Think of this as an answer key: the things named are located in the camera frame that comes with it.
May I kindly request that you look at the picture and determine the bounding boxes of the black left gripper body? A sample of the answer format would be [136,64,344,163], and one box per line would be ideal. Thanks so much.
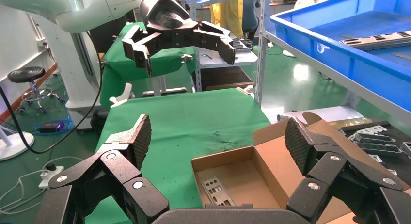
[140,0,199,52]

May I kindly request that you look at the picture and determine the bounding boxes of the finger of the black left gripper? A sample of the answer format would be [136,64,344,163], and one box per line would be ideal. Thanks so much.
[192,20,237,66]
[121,24,163,78]

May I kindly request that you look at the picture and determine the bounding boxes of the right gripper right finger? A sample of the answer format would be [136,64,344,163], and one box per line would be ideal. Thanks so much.
[284,116,411,224]

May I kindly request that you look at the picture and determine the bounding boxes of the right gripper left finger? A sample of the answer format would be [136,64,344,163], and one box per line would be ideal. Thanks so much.
[33,114,170,224]

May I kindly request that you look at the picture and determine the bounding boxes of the single metal IO plate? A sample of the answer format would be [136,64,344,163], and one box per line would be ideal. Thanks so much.
[201,176,237,207]

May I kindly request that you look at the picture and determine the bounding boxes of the dark tray with brass rim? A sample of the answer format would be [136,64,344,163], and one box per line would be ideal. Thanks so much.
[327,117,411,185]

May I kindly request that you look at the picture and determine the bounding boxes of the black box with blue light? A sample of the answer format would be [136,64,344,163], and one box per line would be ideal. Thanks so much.
[38,120,65,134]

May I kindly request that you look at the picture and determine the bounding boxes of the open cardboard box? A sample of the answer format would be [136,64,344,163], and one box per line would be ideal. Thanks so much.
[191,112,411,224]

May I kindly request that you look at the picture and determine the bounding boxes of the blue plastic tray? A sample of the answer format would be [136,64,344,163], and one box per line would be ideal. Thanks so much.
[269,0,411,113]

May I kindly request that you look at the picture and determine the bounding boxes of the green cloth on background table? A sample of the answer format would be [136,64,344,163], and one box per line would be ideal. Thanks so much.
[99,21,197,109]

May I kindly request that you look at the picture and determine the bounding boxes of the grey background shelf rack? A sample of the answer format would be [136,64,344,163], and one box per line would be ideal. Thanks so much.
[180,0,261,92]

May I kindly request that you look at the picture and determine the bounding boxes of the perforated metal shelf upright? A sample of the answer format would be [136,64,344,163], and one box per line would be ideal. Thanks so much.
[254,0,272,108]

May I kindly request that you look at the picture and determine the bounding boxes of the person in blue shirt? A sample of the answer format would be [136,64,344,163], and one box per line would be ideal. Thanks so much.
[241,0,262,40]

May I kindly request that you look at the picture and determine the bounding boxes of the white plastic clamp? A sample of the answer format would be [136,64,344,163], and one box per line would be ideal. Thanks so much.
[108,82,135,108]

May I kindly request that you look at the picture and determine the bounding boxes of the white power strip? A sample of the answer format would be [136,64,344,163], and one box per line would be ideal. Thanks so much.
[38,163,65,190]

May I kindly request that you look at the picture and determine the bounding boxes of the white robot torso column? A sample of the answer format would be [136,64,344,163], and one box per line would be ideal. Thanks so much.
[30,14,108,122]

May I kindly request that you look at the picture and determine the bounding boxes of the white round fan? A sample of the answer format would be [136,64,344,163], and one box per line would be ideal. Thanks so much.
[294,0,314,10]

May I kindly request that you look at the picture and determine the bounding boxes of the white round stand base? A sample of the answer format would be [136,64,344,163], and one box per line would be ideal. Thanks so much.
[0,125,35,161]

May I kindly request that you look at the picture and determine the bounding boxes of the black round stool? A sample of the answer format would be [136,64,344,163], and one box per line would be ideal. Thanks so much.
[7,66,65,114]

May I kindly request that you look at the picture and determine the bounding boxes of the brown tape strip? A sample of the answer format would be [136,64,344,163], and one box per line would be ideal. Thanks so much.
[391,51,411,61]

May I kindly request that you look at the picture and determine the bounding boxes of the stack of metal IO plates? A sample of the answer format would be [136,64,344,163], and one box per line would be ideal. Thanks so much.
[340,30,411,52]

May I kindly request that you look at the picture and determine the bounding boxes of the black floor cable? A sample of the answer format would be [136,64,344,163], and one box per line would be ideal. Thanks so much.
[0,31,104,155]

